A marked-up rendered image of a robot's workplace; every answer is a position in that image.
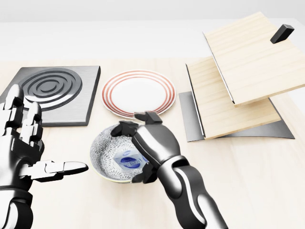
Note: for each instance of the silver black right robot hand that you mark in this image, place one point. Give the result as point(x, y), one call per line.
point(155, 140)

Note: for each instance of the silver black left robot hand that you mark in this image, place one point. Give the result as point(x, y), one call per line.
point(21, 148)

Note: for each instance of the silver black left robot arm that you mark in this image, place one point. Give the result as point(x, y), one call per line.
point(16, 210)

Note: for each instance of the white blue cream cheese box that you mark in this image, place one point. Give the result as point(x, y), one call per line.
point(128, 161)

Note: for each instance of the blue patterned white bowl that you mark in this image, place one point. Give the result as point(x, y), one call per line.
point(107, 155)

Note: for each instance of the grey metal base sheet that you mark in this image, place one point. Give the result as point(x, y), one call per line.
point(188, 114)

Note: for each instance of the white plate with red rings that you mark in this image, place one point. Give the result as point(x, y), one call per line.
point(138, 94)

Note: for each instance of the small pale wooden board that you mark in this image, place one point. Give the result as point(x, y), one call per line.
point(214, 102)

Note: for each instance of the flat dark stove plate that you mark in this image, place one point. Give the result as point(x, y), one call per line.
point(78, 100)

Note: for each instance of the large pale wooden board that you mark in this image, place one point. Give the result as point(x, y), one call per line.
point(252, 64)

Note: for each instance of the small black block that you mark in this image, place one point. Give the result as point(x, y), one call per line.
point(282, 33)

